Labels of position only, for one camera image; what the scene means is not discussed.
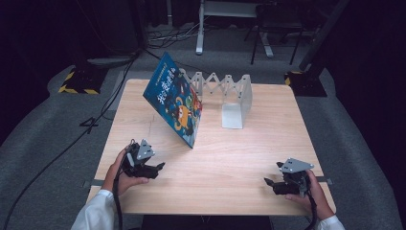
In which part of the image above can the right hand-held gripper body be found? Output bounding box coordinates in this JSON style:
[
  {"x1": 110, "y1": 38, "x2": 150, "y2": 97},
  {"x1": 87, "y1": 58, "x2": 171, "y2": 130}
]
[{"x1": 276, "y1": 157, "x2": 315, "y2": 196}]

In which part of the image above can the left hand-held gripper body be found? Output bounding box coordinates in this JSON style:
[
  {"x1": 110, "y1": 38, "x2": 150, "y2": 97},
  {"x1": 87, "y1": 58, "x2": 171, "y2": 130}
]
[{"x1": 122, "y1": 138, "x2": 157, "y2": 178}]

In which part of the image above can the blue cartoon picture book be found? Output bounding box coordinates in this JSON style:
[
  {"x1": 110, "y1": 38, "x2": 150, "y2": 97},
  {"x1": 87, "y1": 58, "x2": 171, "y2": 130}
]
[{"x1": 142, "y1": 51, "x2": 204, "y2": 150}]

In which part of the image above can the grey expandable bookend rack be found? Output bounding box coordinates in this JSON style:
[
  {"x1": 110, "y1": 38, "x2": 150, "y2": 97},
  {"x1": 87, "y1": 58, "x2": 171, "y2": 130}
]
[{"x1": 178, "y1": 67, "x2": 254, "y2": 130}]

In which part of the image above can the person's left hand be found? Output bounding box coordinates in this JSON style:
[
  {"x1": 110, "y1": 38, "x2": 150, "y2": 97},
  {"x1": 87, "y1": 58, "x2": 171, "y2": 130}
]
[{"x1": 101, "y1": 149, "x2": 150, "y2": 196}]

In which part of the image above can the person's right hand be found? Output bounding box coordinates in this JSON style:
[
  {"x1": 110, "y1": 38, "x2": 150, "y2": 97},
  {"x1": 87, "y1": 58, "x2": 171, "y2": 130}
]
[{"x1": 284, "y1": 169, "x2": 336, "y2": 221}]

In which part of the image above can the yellow-black striped stand base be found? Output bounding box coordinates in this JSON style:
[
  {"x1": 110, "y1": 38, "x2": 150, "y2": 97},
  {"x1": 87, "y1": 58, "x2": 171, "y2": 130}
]
[
  {"x1": 57, "y1": 62, "x2": 108, "y2": 96},
  {"x1": 283, "y1": 70, "x2": 328, "y2": 98}
]

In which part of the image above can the black chair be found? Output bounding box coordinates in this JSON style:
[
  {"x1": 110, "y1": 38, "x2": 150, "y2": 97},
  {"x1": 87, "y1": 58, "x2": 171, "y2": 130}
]
[{"x1": 243, "y1": 2, "x2": 305, "y2": 67}]

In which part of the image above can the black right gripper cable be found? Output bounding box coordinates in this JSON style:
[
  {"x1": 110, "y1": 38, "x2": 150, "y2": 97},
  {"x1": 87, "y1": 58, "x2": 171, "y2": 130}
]
[{"x1": 304, "y1": 191, "x2": 319, "y2": 230}]

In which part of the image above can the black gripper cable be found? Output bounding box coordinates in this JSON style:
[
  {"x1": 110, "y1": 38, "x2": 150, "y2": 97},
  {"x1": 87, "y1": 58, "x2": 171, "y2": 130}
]
[
  {"x1": 112, "y1": 166, "x2": 126, "y2": 230},
  {"x1": 304, "y1": 191, "x2": 319, "y2": 230}
]

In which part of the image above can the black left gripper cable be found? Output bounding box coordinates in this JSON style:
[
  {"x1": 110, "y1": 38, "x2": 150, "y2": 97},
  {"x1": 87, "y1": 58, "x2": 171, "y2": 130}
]
[{"x1": 112, "y1": 166, "x2": 126, "y2": 230}]

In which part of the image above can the long black floor cable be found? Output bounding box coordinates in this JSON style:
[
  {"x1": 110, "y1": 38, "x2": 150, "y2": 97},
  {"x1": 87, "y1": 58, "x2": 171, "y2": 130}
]
[{"x1": 0, "y1": 47, "x2": 143, "y2": 230}]

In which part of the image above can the bundle of floor cables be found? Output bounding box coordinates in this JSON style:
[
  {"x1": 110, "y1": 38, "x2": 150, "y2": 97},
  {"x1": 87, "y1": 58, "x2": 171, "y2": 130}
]
[{"x1": 147, "y1": 22, "x2": 201, "y2": 50}]

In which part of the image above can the white desk frame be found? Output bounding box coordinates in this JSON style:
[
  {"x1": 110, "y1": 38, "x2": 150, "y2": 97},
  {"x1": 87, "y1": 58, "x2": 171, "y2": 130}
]
[{"x1": 195, "y1": 0, "x2": 276, "y2": 59}]

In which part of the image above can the dark slanted metal post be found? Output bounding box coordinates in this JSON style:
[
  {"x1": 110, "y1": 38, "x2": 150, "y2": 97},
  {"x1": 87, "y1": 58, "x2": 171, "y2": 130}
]
[{"x1": 298, "y1": 0, "x2": 351, "y2": 73}]

